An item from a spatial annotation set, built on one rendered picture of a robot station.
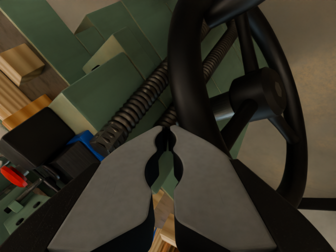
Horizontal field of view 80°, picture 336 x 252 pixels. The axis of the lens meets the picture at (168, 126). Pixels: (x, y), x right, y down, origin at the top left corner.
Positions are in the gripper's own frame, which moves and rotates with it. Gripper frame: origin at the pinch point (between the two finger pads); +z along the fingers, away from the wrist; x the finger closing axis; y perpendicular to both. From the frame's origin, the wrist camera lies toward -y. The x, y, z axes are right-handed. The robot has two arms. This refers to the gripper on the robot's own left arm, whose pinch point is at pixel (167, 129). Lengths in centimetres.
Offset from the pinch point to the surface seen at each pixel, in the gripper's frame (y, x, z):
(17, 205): 23.4, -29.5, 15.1
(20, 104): 6.3, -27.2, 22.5
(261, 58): 9, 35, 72
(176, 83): -1.7, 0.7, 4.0
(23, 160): 4.8, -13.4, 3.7
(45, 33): -5.1, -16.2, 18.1
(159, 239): 151, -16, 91
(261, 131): 59, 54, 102
